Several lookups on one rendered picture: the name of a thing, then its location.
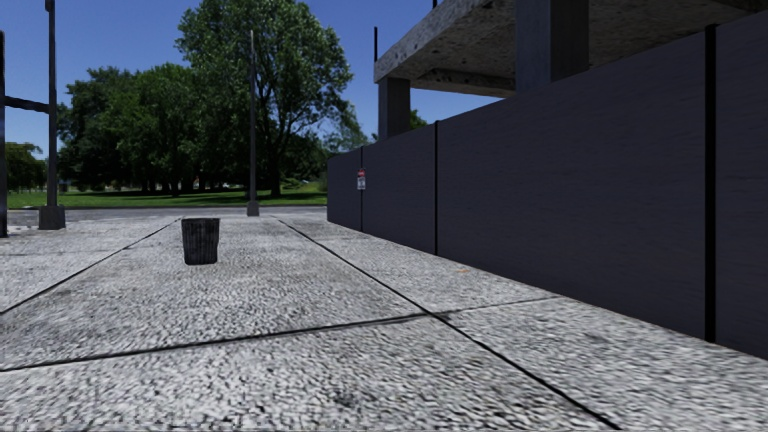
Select grey pole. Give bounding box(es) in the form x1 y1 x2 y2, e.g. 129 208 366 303
246 29 260 218

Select trees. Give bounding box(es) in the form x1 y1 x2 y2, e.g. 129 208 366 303
4 0 428 198

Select dark board fence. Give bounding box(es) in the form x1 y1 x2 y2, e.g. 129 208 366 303
326 10 768 361

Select dark bin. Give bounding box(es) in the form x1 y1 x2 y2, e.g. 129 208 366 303
181 217 221 266

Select pale concrete building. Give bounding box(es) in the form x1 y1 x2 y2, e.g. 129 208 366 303
372 0 768 142

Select grey street lamp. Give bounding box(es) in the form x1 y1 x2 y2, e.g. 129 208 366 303
30 0 67 231

